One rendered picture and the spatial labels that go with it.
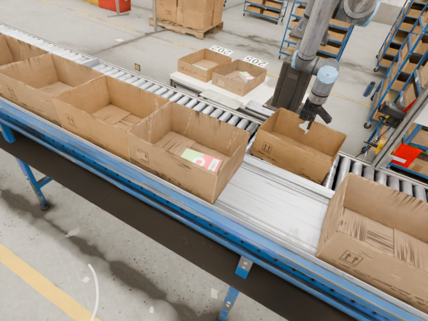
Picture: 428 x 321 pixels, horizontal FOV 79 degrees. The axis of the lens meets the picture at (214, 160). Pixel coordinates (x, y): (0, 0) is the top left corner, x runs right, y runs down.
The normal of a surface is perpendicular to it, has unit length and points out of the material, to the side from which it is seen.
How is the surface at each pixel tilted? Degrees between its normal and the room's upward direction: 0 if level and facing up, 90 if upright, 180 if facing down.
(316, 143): 89
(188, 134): 89
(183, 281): 0
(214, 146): 89
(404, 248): 1
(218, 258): 0
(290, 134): 89
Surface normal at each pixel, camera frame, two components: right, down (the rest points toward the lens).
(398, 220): -0.48, 0.54
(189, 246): 0.11, -0.73
